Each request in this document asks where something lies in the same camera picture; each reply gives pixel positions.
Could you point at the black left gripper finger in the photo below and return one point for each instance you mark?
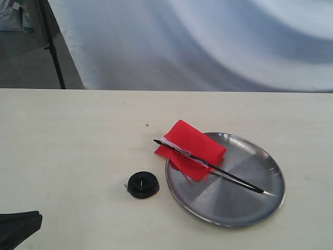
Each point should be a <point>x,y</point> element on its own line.
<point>17,227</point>

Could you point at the red flag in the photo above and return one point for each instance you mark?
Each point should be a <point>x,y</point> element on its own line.
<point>196,155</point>

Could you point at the black round plastic cap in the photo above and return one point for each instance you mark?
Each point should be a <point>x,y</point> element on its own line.
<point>142,185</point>

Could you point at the round silver metal plate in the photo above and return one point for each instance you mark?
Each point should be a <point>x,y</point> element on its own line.
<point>220,200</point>

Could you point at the white sack in background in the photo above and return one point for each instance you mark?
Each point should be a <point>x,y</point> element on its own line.
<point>15,16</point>

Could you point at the black backdrop stand pole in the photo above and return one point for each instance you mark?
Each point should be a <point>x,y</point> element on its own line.
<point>51,47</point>

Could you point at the white backdrop cloth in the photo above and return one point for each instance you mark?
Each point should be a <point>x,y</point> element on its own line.
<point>260,46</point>

